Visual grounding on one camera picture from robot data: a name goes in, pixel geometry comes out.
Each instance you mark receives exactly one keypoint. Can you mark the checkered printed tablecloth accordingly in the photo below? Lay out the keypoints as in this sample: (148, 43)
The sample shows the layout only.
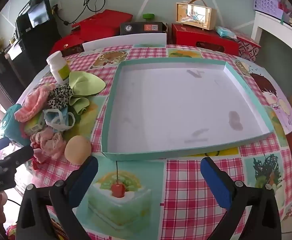
(185, 180)

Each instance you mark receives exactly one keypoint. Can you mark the low black cabinet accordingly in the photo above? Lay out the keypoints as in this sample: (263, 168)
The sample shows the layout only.
(1, 75)

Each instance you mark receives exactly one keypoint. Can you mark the black countertop appliance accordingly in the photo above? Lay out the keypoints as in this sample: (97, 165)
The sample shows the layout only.
(36, 12)

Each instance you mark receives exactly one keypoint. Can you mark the light blue wipes pack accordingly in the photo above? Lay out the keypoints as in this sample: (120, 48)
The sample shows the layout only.
(224, 31)

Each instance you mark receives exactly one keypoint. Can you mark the white pill bottle green label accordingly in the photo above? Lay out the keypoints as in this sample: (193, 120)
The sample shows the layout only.
(58, 68)

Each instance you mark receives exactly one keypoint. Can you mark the red patterned box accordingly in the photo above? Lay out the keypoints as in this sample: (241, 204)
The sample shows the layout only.
(248, 47)

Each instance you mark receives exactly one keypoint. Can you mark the pink white fuzzy socks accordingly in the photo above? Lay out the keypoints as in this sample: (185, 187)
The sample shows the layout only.
(32, 103)

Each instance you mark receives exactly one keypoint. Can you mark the beige oval sponge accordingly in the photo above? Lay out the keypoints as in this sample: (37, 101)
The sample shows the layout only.
(77, 150)

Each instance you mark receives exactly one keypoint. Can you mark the dark brown patterned box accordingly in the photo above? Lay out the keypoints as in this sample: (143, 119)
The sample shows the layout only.
(72, 50)

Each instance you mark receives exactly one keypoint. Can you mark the white chair backrest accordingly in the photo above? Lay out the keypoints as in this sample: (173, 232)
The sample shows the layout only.
(124, 41)

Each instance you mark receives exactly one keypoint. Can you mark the tall black cabinet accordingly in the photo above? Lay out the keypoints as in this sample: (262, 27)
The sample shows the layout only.
(36, 47)

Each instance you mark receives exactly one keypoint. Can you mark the teal fabric pouch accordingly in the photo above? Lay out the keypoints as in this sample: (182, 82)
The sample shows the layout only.
(11, 127)

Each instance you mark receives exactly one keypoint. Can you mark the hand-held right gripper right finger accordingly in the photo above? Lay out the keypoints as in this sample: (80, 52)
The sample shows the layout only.
(214, 180)

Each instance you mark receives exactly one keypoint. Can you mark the green tissue pack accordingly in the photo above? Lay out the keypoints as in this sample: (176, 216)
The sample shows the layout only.
(33, 127)

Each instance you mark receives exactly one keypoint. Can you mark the blue face mask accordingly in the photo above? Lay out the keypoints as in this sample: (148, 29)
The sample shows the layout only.
(57, 118)

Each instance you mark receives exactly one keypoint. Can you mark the leopard print scrunchie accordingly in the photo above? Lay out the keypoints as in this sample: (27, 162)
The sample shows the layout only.
(59, 96)

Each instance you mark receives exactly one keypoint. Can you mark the light green cloth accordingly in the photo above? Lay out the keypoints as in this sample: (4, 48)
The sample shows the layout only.
(83, 85)

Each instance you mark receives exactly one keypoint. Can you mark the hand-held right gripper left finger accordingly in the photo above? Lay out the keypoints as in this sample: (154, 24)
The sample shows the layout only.
(83, 180)

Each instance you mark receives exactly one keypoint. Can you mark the green dumbbell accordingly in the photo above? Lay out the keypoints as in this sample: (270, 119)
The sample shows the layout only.
(149, 16)

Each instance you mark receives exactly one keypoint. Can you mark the flat red gift box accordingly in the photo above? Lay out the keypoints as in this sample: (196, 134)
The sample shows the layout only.
(103, 22)

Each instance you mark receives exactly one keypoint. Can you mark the red box gold clasp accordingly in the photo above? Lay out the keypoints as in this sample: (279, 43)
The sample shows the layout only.
(66, 42)

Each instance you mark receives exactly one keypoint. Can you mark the black box orange label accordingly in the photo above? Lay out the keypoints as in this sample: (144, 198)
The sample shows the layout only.
(142, 27)

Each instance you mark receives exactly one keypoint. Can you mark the white shallow box teal rim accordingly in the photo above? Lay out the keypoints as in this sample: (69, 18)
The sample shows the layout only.
(173, 105)

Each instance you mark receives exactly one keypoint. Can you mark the white desk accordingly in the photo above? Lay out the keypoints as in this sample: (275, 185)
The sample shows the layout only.
(273, 25)

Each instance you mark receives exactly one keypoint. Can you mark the pink printed cloth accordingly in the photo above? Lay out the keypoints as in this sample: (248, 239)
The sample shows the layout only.
(51, 143)

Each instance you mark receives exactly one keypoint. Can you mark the red gift box right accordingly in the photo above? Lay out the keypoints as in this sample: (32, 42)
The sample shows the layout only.
(200, 38)

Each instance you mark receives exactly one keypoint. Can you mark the wall socket with plug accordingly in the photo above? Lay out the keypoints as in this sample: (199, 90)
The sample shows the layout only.
(56, 8)

